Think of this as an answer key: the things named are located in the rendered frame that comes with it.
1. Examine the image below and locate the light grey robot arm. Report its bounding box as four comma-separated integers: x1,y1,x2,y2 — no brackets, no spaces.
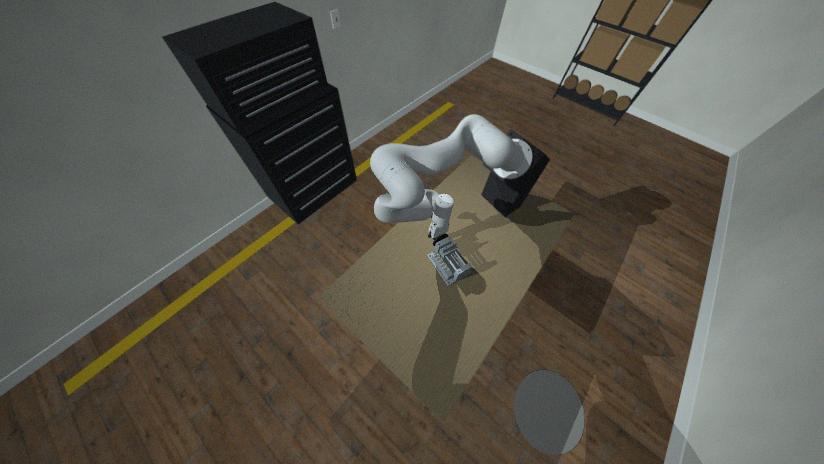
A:
370,114,533,227

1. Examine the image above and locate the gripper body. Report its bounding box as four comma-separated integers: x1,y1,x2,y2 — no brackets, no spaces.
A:
429,221,449,238

